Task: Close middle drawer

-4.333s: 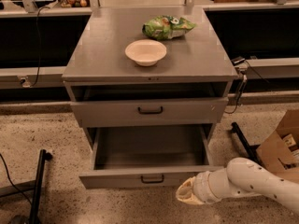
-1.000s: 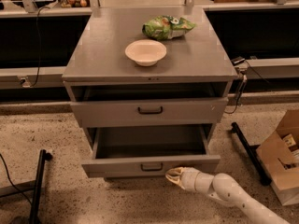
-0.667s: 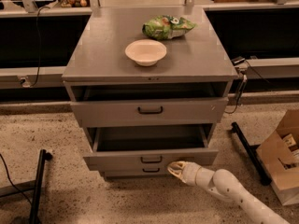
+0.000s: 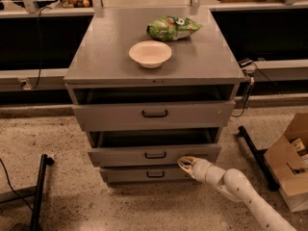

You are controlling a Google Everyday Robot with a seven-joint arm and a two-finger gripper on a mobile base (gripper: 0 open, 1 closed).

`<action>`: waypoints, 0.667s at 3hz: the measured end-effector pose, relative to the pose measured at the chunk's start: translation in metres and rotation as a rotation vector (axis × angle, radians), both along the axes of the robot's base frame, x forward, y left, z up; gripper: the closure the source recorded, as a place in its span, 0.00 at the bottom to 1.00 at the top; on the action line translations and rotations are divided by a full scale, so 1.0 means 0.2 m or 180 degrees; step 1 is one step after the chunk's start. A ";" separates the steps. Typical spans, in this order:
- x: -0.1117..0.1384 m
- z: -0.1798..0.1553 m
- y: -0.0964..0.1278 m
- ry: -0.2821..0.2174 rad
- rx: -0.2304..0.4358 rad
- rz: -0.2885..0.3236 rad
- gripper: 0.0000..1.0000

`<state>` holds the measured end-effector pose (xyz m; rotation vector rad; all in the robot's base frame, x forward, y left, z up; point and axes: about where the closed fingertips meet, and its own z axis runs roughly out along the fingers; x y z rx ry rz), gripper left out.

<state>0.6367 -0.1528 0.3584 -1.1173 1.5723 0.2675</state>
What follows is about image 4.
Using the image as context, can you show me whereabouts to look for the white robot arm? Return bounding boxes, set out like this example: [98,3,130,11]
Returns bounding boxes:
[177,156,296,231]

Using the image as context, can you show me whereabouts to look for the cardboard box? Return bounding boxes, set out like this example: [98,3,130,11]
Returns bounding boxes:
[265,113,308,212]

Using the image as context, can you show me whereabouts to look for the grey drawer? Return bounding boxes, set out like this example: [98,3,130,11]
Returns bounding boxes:
[89,128,221,167]
[100,165,192,184]
[71,90,235,132]

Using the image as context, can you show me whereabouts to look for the grey metal drawer cabinet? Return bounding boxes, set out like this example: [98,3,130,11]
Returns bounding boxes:
[63,6,246,185]

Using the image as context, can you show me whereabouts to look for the black hanging power cable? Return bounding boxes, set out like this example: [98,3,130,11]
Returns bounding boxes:
[32,5,53,90]

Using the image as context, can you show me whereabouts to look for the green chip bag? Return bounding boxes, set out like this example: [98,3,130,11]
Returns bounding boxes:
[146,15,202,41]

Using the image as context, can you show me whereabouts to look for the power adapter with cable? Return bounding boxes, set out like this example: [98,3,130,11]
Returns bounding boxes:
[231,58,277,118]

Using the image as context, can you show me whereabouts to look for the white bowl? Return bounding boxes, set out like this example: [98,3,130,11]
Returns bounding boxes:
[129,40,172,68]

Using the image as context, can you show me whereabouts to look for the grey bottom drawer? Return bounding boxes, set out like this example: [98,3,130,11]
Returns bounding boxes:
[100,165,192,184]

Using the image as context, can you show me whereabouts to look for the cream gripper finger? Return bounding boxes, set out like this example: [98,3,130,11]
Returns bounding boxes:
[177,159,194,178]
[178,156,197,165]

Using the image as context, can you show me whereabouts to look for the black stand leg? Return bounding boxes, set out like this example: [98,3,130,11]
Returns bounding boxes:
[30,154,54,231]
[239,126,279,192]

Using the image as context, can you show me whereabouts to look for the black stand leg right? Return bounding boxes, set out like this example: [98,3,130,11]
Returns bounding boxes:
[239,126,279,192]

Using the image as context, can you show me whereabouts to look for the grey top drawer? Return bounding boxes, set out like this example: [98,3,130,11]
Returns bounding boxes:
[71,90,235,132]

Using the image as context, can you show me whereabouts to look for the black cable left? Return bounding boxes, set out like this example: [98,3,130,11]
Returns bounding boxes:
[0,157,35,213]

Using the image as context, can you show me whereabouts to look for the black stand leg left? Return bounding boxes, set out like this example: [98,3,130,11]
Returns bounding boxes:
[30,154,54,231]

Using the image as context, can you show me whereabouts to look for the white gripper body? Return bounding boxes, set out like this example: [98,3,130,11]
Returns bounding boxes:
[192,158,213,183]

